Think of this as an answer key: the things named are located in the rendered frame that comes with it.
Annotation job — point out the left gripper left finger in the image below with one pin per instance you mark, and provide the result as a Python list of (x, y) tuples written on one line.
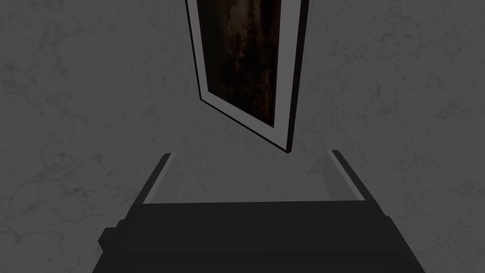
[(157, 181)]

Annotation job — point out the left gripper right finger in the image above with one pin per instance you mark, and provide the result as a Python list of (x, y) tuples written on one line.
[(346, 177)]

